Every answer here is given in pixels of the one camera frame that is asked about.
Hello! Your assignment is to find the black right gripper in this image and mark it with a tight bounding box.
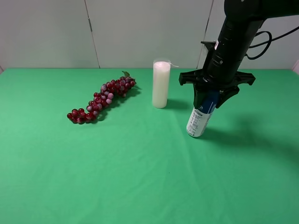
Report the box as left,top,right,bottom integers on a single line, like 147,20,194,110
178,70,256,109

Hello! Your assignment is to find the blue and white yogurt bottle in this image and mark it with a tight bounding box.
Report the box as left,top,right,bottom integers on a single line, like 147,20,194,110
186,90,220,138

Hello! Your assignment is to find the tall white candle in glass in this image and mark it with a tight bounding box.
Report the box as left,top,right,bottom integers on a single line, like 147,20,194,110
152,59,178,109

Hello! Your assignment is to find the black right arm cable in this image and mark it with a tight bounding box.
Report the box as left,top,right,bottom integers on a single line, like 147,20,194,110
244,25,299,60

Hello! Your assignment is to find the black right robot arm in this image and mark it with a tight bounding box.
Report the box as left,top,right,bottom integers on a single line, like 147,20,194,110
179,0,299,110

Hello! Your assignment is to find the bunch of red grapes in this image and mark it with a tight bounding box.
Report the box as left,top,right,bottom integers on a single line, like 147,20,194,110
67,71,136,125

